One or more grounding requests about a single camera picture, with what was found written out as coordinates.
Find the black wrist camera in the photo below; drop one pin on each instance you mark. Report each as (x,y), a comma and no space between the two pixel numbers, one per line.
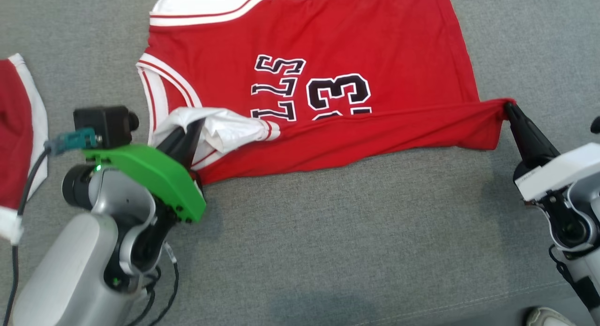
(596,125)
(103,124)

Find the red basketball jersey number 33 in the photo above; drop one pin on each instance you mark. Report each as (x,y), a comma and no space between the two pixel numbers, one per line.
(398,58)

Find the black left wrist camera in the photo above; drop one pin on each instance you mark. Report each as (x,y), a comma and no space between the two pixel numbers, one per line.
(103,124)

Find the red shorts with white trim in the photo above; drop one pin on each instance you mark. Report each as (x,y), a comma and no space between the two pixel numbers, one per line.
(14,143)

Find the white sneaker toe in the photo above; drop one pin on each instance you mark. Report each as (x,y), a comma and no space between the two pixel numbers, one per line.
(548,317)

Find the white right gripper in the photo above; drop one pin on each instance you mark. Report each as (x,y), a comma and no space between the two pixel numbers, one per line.
(562,171)

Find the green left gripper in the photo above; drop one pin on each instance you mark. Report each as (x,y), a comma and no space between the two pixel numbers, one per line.
(159,176)

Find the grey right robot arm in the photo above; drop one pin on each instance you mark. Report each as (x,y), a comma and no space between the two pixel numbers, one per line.
(572,223)

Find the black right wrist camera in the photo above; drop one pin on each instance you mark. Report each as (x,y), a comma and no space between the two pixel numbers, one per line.
(596,125)

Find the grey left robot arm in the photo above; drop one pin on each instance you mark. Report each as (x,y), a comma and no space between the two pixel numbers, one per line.
(70,269)

